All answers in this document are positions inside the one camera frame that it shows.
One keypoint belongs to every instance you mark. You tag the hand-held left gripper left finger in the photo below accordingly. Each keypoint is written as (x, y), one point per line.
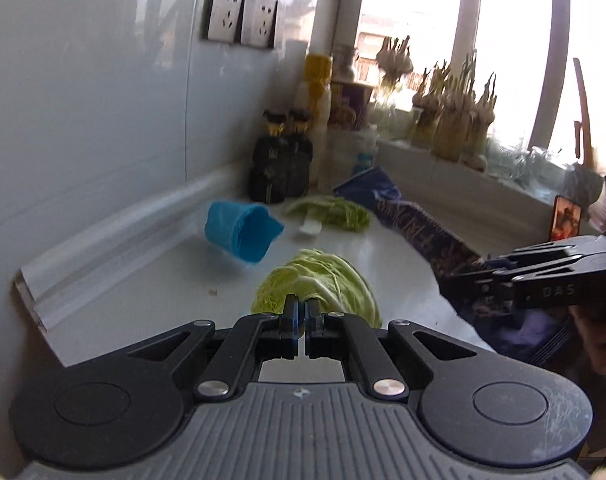
(293, 316)

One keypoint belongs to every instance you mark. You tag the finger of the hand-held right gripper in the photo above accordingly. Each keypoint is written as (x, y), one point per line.
(548, 250)
(533, 292)

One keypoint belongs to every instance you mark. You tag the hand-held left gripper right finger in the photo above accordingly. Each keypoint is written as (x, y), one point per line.
(312, 317)

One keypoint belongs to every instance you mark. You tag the blue plastic cup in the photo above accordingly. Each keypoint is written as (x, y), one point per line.
(233, 225)

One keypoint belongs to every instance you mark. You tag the dark patterned snack packet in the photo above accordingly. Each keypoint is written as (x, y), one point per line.
(418, 230)

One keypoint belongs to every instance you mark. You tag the person's right hand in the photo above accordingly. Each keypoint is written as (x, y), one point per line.
(600, 340)

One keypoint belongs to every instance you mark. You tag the smartphone with lit screen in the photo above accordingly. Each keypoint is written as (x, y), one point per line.
(565, 217)

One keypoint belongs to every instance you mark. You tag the clear glassware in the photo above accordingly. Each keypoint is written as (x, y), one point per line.
(523, 165)

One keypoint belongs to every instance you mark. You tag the black bottle with gold cap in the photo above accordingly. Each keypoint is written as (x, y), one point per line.
(268, 170)
(299, 165)

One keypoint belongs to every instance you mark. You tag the small blue label spray bottle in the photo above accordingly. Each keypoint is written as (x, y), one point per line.
(363, 162)

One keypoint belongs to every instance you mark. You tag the row of garlic bulbs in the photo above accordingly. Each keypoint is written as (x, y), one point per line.
(453, 110)

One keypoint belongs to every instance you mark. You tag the clear plastic container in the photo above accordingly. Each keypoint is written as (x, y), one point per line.
(343, 150)

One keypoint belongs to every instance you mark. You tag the white bottle with yellow cap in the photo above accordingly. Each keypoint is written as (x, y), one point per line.
(319, 105)

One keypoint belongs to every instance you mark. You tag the purple instant noodle cup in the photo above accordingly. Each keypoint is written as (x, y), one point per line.
(350, 105)

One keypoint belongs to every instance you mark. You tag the metal flask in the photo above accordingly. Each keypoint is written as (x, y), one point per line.
(345, 62)

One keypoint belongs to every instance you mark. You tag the window frame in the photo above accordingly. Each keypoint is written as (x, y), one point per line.
(470, 10)

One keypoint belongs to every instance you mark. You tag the wall socket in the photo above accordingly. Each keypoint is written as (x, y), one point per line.
(225, 10)
(260, 20)

